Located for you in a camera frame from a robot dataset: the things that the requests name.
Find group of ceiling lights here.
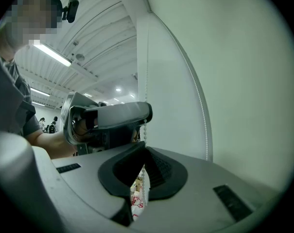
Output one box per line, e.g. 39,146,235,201
83,87,137,104

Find black head-mounted camera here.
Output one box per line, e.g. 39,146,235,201
61,0,79,23

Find person's dark shirt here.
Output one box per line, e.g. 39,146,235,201
5,62,42,138

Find long ceiling tube light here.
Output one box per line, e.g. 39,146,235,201
34,44,72,67
30,87,51,97

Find person's left forearm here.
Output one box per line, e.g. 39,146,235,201
26,127,78,160

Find person's left hand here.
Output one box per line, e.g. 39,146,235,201
75,117,99,141

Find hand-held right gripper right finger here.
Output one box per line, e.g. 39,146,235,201
137,146,282,233

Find beige roller blind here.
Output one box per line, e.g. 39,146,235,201
143,0,294,196

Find white bead pull chain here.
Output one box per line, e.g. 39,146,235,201
140,11,213,208

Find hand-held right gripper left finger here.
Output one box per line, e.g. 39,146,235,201
32,141,147,233

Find person's head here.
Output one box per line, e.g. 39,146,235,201
0,0,62,67

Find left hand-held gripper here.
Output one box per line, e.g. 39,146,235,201
60,92,153,156

